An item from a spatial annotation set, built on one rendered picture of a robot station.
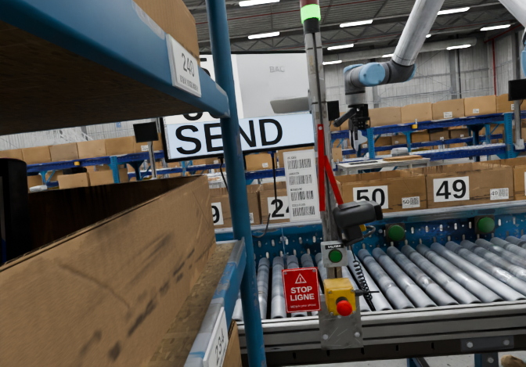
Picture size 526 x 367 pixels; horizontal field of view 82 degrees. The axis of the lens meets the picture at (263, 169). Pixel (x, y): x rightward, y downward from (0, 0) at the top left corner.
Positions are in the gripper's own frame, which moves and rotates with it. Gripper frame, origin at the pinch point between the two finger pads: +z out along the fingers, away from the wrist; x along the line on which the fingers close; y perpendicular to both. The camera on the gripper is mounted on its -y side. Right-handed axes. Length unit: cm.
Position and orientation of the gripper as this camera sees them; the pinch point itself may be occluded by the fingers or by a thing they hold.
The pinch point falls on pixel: (353, 147)
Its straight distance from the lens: 150.0
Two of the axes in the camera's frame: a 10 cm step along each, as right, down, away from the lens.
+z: 1.2, 9.7, 2.1
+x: 0.1, -2.1, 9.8
